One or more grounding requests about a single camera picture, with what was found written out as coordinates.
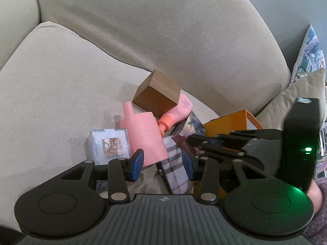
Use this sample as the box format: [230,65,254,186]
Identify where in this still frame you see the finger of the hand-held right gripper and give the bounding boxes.
[187,133,246,159]
[222,130,284,144]

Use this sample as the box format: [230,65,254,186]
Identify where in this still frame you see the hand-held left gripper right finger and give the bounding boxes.
[182,151,278,203]

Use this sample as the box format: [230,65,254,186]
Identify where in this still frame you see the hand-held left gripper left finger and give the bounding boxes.
[52,149,145,202]

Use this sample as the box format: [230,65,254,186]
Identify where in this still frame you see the plaid glasses case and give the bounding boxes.
[156,136,195,195]

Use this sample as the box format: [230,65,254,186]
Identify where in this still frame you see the dark picture-printed box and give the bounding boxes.
[170,111,207,156]

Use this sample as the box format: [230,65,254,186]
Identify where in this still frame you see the orange storage box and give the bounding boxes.
[193,109,265,199]

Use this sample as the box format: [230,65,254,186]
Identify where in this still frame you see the person's right forearm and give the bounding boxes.
[304,179,327,245]

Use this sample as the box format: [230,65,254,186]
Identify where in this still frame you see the person's right hand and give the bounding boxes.
[306,181,323,214]

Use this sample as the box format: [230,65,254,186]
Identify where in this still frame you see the printed sheets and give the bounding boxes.
[315,122,327,184]

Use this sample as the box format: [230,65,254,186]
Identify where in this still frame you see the pink cylindrical container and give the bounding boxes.
[120,101,168,167]

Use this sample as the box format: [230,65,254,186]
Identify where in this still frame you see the clear plastic cube box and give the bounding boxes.
[87,128,133,166]

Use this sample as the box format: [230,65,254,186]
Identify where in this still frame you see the beige ribbed cushion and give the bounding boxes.
[255,68,327,133]

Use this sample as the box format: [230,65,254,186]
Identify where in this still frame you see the pink bottle with orange cap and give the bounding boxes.
[157,93,193,137]

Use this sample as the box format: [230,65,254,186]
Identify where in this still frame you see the brown cardboard box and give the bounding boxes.
[132,69,181,118]

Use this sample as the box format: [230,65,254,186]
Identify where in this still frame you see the printed patterned pillow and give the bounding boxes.
[289,25,327,86]

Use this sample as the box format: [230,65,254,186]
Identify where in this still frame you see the beige fabric sofa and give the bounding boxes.
[0,0,293,235]

